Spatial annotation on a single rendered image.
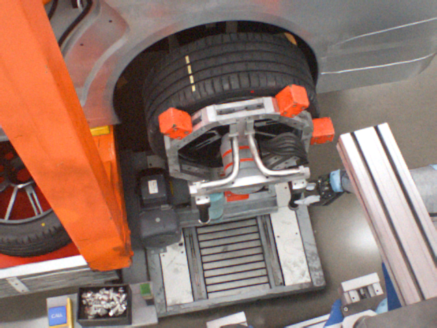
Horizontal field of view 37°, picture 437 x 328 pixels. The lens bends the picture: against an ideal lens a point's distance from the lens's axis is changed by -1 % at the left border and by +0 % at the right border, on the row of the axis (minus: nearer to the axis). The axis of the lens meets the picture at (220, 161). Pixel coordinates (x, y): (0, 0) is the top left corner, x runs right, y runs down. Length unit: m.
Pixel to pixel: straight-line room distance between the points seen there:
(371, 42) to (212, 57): 0.61
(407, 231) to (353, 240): 2.16
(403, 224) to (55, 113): 0.83
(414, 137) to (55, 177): 2.22
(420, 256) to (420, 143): 2.49
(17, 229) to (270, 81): 1.24
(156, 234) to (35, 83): 1.50
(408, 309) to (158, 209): 1.90
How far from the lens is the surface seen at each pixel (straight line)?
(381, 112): 3.63
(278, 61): 2.33
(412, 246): 1.12
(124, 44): 2.23
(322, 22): 2.32
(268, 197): 3.07
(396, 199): 1.15
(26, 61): 1.38
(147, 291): 2.49
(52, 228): 2.80
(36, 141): 1.67
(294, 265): 3.12
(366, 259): 3.27
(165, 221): 2.84
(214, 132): 2.53
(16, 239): 2.83
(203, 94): 2.23
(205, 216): 2.39
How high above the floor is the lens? 3.05
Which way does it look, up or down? 64 degrees down
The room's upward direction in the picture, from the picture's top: straight up
